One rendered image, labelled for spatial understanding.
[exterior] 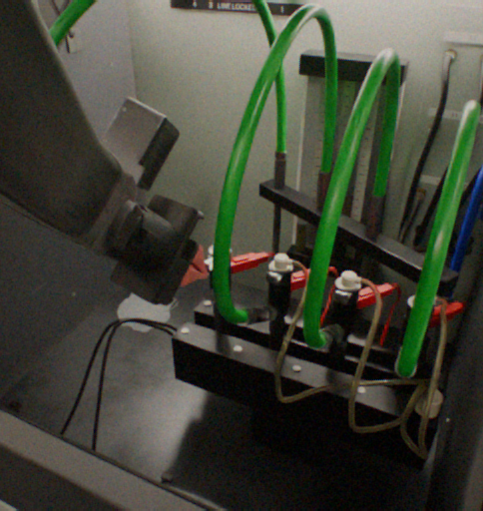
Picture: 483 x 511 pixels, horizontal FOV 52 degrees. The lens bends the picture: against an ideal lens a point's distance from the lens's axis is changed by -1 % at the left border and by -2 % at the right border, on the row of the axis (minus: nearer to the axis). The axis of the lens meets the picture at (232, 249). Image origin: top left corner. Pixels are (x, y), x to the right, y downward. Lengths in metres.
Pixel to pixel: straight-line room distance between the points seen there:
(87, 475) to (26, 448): 0.08
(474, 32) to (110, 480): 0.68
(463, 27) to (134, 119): 0.47
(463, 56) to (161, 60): 0.47
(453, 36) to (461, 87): 0.07
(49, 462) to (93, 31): 0.61
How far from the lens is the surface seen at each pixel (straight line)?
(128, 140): 0.42
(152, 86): 0.93
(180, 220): 0.50
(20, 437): 0.65
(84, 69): 0.84
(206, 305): 0.72
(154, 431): 0.77
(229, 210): 0.40
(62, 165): 0.24
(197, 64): 0.87
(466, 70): 0.75
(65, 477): 0.60
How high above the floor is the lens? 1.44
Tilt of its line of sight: 33 degrees down
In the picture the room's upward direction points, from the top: straight up
